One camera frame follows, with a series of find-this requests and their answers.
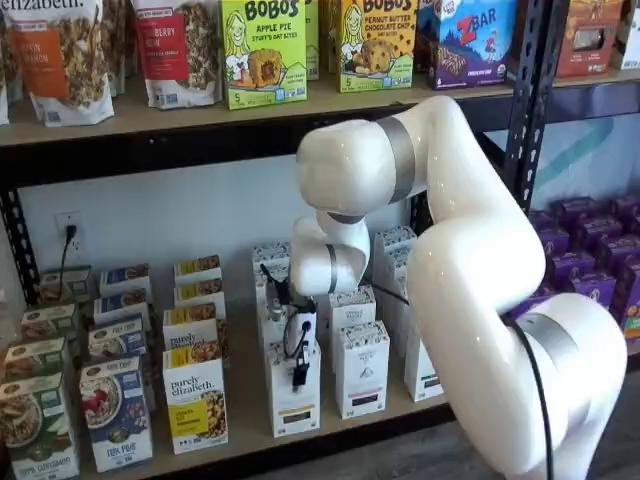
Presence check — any black plug and cord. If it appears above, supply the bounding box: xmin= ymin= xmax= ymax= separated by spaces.
xmin=58 ymin=223 xmax=80 ymax=296

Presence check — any wooden shelf board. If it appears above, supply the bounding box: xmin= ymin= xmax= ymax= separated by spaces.
xmin=0 ymin=239 xmax=454 ymax=480
xmin=549 ymin=67 xmax=640 ymax=91
xmin=0 ymin=82 xmax=521 ymax=149

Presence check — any white snack box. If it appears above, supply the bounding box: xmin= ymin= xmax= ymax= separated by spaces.
xmin=615 ymin=0 xmax=640 ymax=71

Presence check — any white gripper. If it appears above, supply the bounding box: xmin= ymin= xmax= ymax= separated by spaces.
xmin=287 ymin=311 xmax=319 ymax=394

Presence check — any white and yellow granola box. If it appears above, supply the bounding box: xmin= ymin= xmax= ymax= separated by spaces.
xmin=162 ymin=344 xmax=230 ymax=455
xmin=173 ymin=280 xmax=227 ymax=309
xmin=162 ymin=303 xmax=230 ymax=351
xmin=173 ymin=254 xmax=223 ymax=282

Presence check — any purple box orange label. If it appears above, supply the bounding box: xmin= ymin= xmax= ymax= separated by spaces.
xmin=623 ymin=299 xmax=640 ymax=346

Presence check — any green oatmeal box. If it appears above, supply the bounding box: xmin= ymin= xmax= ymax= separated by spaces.
xmin=19 ymin=302 xmax=80 ymax=346
xmin=2 ymin=337 xmax=69 ymax=382
xmin=0 ymin=372 xmax=81 ymax=480
xmin=38 ymin=264 xmax=95 ymax=306

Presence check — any purple snack box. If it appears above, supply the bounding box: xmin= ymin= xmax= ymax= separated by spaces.
xmin=614 ymin=194 xmax=640 ymax=226
xmin=568 ymin=272 xmax=618 ymax=304
xmin=549 ymin=197 xmax=596 ymax=226
xmin=544 ymin=252 xmax=596 ymax=291
xmin=612 ymin=259 xmax=640 ymax=326
xmin=529 ymin=209 xmax=571 ymax=256
xmin=574 ymin=214 xmax=624 ymax=251
xmin=597 ymin=234 xmax=640 ymax=271

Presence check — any white tea box yellow strip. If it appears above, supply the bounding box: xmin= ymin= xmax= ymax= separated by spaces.
xmin=266 ymin=339 xmax=322 ymax=439

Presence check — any brown snack box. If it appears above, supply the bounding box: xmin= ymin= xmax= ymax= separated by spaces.
xmin=554 ymin=0 xmax=626 ymax=79

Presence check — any orange label granola bag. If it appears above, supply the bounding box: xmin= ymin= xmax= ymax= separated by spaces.
xmin=4 ymin=0 xmax=116 ymax=127

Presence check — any white tea box black strip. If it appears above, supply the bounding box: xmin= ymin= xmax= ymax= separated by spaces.
xmin=403 ymin=329 xmax=447 ymax=404

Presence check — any red label granola bag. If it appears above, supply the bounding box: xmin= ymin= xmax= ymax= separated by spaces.
xmin=132 ymin=0 xmax=221 ymax=109

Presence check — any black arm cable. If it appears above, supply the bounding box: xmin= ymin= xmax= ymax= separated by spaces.
xmin=367 ymin=283 xmax=555 ymax=480

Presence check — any yellow Bobo's peanut butter box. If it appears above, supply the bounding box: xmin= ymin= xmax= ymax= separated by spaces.
xmin=339 ymin=0 xmax=418 ymax=94

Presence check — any blue oatmeal box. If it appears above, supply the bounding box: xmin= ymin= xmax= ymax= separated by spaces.
xmin=79 ymin=355 xmax=154 ymax=474
xmin=93 ymin=293 xmax=152 ymax=326
xmin=98 ymin=263 xmax=152 ymax=299
xmin=88 ymin=313 xmax=147 ymax=361

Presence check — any white granola bag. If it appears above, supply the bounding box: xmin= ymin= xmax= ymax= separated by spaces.
xmin=102 ymin=0 xmax=133 ymax=96

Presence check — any white tea box pink strip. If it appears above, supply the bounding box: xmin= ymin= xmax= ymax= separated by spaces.
xmin=333 ymin=319 xmax=391 ymax=420

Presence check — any white wall outlet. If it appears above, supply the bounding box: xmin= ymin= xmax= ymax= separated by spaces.
xmin=53 ymin=211 xmax=84 ymax=260

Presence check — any green Bobo's apple pie box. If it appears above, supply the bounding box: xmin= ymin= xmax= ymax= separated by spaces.
xmin=221 ymin=0 xmax=309 ymax=111

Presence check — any purple Zbar box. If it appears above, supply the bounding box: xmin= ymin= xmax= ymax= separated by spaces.
xmin=416 ymin=0 xmax=520 ymax=91

